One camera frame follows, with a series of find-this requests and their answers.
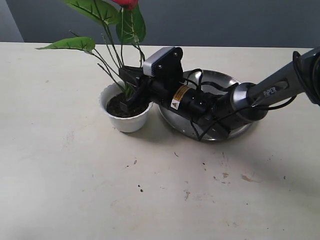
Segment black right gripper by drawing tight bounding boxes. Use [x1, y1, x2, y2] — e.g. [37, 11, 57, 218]
[118, 65, 222, 125]

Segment artificial red anthurium plant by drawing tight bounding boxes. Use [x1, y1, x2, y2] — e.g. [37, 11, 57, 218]
[36, 0, 146, 81]

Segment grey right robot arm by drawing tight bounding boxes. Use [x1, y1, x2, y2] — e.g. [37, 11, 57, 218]
[118, 46, 320, 129]

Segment dark potting soil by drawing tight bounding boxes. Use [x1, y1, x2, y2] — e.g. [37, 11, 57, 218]
[106, 92, 149, 118]

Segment white scalloped plastic pot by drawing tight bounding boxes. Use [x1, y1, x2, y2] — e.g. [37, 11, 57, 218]
[99, 83, 153, 133]

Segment round stainless steel plate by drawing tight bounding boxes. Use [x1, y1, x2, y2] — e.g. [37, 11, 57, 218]
[158, 70, 255, 141]

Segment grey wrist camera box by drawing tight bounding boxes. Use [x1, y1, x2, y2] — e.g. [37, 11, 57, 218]
[142, 46, 183, 86]

